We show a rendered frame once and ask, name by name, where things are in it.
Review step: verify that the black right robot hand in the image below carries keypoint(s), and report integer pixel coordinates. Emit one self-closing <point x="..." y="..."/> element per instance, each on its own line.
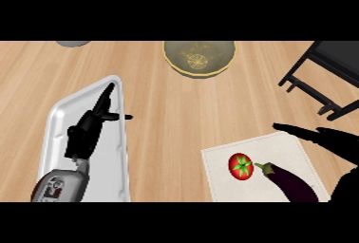
<point x="338" y="142"/>

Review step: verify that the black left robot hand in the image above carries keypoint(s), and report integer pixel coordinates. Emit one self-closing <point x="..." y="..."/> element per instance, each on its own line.
<point x="87" y="133"/>

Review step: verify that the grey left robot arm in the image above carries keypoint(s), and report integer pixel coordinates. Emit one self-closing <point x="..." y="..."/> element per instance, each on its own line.
<point x="60" y="186"/>

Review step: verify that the dark purple eggplant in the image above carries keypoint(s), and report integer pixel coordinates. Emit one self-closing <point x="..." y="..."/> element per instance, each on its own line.
<point x="292" y="185"/>

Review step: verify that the white placemat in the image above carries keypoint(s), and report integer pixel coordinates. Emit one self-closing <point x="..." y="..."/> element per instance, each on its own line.
<point x="262" y="186"/>

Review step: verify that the black tiered shelf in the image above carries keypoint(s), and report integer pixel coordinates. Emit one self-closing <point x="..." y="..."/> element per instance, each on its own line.
<point x="327" y="72"/>

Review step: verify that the white metal tray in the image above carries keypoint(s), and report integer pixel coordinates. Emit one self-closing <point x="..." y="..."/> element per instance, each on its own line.
<point x="110" y="164"/>

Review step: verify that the red tomato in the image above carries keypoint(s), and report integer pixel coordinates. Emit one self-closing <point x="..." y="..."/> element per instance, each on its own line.
<point x="242" y="166"/>

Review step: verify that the grey round object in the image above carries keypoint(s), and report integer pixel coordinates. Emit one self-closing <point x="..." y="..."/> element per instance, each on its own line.
<point x="73" y="43"/>

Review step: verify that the yellow bowl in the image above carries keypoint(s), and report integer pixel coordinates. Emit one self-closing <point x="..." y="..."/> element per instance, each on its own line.
<point x="200" y="59"/>

